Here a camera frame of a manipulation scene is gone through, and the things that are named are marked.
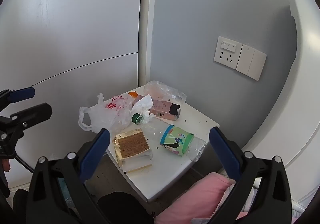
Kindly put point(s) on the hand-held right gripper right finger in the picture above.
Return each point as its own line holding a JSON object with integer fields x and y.
{"x": 225, "y": 153}

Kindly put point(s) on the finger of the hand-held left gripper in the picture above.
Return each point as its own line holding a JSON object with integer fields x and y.
{"x": 22, "y": 94}
{"x": 32, "y": 112}

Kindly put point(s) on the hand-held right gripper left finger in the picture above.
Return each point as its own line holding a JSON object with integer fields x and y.
{"x": 96, "y": 153}

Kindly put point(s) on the gold box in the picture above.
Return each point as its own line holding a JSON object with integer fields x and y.
{"x": 131, "y": 142}

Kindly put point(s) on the white plastic bag red print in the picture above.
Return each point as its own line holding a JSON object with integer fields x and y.
{"x": 105, "y": 113}

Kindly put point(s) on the clear bottle colourful label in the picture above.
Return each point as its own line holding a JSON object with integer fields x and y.
{"x": 176, "y": 140}

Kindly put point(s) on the white tissue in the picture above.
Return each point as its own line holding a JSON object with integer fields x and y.
{"x": 143, "y": 103}

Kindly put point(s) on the pink box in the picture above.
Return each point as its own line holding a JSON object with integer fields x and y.
{"x": 163, "y": 109}

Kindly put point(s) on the clear plastic bag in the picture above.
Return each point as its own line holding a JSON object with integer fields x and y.
{"x": 162, "y": 88}

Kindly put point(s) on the person's left hand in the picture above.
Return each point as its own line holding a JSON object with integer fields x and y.
{"x": 4, "y": 165}

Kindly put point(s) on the white nightstand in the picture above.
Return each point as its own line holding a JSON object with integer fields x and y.
{"x": 175, "y": 166}

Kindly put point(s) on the pink cushion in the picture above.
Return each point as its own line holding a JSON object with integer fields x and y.
{"x": 195, "y": 196}

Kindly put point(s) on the black pants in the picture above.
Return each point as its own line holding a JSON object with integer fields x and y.
{"x": 125, "y": 210}

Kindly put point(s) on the orange peel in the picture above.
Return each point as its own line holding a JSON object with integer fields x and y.
{"x": 133, "y": 94}

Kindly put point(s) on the white wardrobe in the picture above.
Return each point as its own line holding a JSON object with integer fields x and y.
{"x": 75, "y": 26}

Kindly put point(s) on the white bed headboard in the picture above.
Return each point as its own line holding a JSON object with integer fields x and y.
{"x": 307, "y": 88}

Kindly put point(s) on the white light switch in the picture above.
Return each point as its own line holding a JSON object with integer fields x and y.
{"x": 250, "y": 62}

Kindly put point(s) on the white wall socket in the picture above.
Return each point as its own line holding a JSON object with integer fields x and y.
{"x": 226, "y": 53}

